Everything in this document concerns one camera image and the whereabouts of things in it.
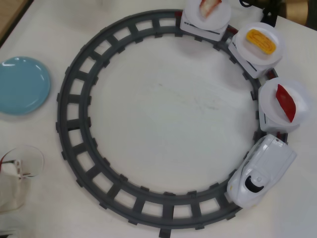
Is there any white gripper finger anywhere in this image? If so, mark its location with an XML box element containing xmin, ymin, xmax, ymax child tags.
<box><xmin>0</xmin><ymin>160</ymin><xmax>24</xmax><ymax>179</ymax></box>
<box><xmin>0</xmin><ymin>173</ymin><xmax>30</xmax><ymax>214</ymax></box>

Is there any red tuna toy sushi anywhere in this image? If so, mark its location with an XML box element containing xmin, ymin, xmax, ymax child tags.
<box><xmin>275</xmin><ymin>83</ymin><xmax>307</xmax><ymax>123</ymax></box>

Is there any blue round dish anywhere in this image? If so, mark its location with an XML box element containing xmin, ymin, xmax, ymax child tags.
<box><xmin>0</xmin><ymin>56</ymin><xmax>53</xmax><ymax>116</ymax></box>

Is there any red white shrimp toy sushi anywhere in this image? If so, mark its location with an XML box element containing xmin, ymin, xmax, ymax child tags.
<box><xmin>199</xmin><ymin>0</ymin><xmax>223</xmax><ymax>19</ymax></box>

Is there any white Shinkansen toy locomotive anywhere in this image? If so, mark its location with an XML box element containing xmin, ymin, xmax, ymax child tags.
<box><xmin>226</xmin><ymin>133</ymin><xmax>298</xmax><ymax>209</ymax></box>

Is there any yellow egg toy sushi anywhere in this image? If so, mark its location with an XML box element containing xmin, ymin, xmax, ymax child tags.
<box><xmin>244</xmin><ymin>28</ymin><xmax>277</xmax><ymax>60</ymax></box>

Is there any grey circular toy train track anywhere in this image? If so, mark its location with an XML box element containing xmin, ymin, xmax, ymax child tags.
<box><xmin>55</xmin><ymin>9</ymin><xmax>290</xmax><ymax>238</ymax></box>

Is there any beige cardboard tube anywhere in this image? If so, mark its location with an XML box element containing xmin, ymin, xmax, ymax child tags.
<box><xmin>282</xmin><ymin>0</ymin><xmax>309</xmax><ymax>23</ymax></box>

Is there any red black sensor wire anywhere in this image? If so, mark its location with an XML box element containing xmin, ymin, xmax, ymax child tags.
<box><xmin>0</xmin><ymin>152</ymin><xmax>17</xmax><ymax>166</ymax></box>

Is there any black clamp mount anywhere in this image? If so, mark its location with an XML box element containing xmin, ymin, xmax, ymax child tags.
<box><xmin>261</xmin><ymin>6</ymin><xmax>278</xmax><ymax>27</ymax></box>

